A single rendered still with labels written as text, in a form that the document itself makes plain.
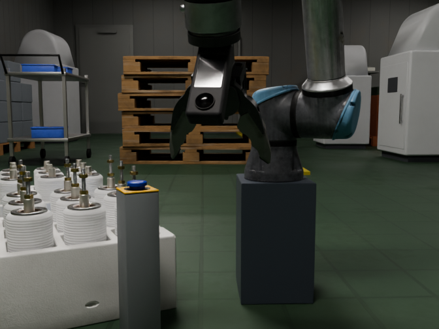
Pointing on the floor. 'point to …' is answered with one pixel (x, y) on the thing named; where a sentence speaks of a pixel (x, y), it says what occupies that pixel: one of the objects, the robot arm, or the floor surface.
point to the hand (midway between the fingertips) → (219, 164)
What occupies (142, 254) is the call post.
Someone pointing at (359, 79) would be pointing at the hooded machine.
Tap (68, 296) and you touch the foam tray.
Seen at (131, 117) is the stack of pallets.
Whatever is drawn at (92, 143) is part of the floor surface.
